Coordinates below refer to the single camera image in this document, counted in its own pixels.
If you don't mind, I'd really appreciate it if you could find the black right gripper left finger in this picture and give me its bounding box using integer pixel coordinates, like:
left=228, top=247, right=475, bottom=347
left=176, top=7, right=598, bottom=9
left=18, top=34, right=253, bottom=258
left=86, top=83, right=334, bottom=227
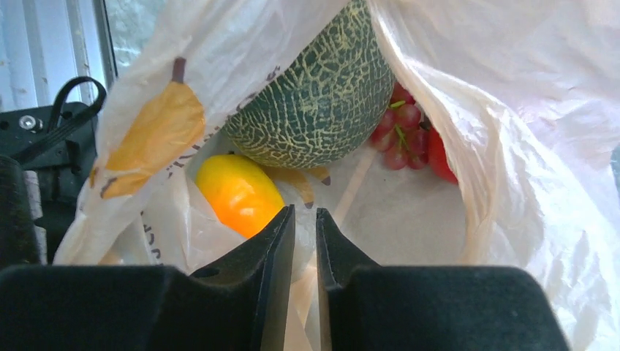
left=191, top=205, right=295, bottom=350

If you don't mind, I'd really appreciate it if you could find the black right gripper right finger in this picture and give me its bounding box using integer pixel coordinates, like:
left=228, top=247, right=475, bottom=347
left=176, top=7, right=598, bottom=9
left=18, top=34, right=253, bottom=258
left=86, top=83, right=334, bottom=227
left=316, top=208, right=378, bottom=350

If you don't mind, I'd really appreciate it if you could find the yellow orange fake mango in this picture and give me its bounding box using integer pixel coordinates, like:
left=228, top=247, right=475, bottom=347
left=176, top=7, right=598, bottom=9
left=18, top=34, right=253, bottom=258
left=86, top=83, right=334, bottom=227
left=195, top=154, right=285, bottom=238

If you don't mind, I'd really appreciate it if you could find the green netted fake melon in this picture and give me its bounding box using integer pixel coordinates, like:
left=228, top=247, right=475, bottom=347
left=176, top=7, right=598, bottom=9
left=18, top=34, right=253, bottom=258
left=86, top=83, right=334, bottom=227
left=223, top=1, right=396, bottom=168

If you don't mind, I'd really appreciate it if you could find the peach plastic bag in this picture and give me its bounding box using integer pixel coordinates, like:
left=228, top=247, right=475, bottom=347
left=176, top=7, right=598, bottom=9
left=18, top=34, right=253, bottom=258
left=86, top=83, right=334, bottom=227
left=54, top=1, right=619, bottom=350

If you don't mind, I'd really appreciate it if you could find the red fake grape bunch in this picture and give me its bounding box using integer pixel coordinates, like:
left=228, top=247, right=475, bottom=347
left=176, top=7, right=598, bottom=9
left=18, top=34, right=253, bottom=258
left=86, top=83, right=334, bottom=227
left=369, top=83, right=428, bottom=170

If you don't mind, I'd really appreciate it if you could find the red fake apple in bag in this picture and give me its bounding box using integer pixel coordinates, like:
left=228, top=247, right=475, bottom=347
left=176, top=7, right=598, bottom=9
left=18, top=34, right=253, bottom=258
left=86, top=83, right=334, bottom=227
left=428, top=127, right=458, bottom=185

